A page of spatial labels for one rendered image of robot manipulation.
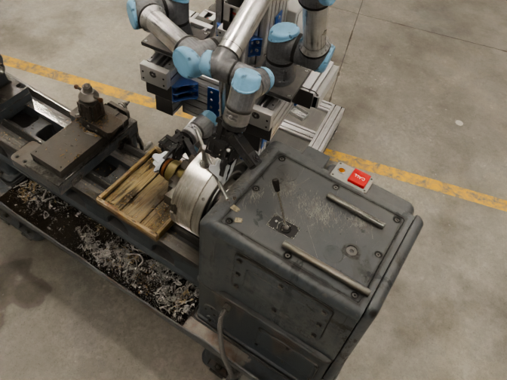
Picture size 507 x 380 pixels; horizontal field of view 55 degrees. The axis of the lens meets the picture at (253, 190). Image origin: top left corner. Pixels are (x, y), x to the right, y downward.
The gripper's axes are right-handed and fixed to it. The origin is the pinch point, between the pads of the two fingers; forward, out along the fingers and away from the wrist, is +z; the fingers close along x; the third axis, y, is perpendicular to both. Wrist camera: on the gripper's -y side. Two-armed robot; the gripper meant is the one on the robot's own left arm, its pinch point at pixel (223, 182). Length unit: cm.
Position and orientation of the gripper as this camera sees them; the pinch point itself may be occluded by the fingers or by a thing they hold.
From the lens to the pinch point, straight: 150.4
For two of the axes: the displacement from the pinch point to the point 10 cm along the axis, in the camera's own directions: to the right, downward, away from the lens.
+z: -2.7, 8.0, 5.3
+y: -8.4, -4.7, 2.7
